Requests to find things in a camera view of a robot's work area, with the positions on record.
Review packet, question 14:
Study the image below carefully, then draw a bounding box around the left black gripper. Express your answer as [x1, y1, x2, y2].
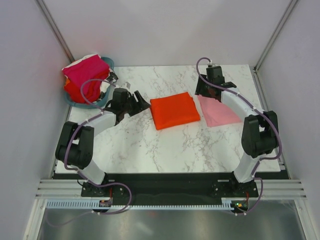
[122, 91, 151, 117]

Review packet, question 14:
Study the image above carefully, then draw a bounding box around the pink t shirt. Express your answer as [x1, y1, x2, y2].
[197, 95, 242, 127]

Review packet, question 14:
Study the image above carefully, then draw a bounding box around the orange t shirt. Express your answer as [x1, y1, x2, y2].
[150, 92, 201, 131]

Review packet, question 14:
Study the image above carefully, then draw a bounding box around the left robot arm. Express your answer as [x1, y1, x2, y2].
[55, 88, 151, 197]

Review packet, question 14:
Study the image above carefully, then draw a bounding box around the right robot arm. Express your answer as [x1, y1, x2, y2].
[195, 63, 280, 197]

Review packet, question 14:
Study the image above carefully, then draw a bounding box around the teal laundry basket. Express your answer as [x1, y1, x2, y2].
[64, 56, 115, 109]

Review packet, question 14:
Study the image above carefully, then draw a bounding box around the black white patterned t shirt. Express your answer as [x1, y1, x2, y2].
[99, 70, 119, 99]

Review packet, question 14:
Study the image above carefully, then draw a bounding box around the red t shirt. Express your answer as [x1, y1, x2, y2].
[63, 70, 110, 104]

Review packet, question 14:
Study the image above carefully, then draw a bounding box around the magenta t shirt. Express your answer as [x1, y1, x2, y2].
[62, 54, 110, 90]

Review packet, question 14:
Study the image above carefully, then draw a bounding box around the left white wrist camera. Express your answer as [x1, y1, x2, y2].
[121, 82, 131, 90]

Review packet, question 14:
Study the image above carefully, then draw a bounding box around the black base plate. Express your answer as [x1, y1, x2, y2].
[81, 173, 259, 205]

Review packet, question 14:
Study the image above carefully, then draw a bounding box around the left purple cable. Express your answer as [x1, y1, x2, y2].
[63, 78, 132, 216]

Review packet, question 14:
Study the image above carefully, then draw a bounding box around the white slotted cable duct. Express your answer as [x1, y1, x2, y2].
[46, 198, 248, 210]

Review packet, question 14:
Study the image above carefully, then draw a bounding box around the aluminium frame rail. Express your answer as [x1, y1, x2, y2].
[35, 179, 306, 200]

